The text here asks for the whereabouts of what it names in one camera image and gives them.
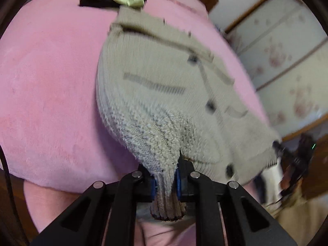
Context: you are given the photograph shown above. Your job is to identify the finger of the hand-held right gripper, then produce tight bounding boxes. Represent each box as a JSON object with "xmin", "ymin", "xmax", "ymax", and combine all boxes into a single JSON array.
[{"xmin": 273, "ymin": 140, "xmax": 285, "ymax": 158}]

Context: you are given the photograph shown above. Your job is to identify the floral sliding wardrobe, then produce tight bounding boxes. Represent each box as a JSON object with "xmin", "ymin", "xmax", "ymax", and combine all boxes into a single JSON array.
[{"xmin": 208, "ymin": 0, "xmax": 328, "ymax": 140}]

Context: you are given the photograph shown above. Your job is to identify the beige knit cardigan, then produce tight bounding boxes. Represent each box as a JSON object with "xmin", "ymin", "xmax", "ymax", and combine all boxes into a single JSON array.
[{"xmin": 96, "ymin": 6, "xmax": 282, "ymax": 221}]

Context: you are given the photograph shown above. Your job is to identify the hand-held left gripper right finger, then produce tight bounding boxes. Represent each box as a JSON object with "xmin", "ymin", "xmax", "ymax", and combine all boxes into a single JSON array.
[{"xmin": 175, "ymin": 156, "xmax": 298, "ymax": 246}]

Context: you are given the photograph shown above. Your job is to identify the bed with pink sheet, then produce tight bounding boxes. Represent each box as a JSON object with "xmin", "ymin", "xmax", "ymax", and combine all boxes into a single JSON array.
[{"xmin": 0, "ymin": 0, "xmax": 272, "ymax": 246}]

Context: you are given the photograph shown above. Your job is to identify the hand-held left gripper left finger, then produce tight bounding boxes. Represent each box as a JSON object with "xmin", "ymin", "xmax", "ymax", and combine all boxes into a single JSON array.
[{"xmin": 30, "ymin": 170, "xmax": 157, "ymax": 246}]

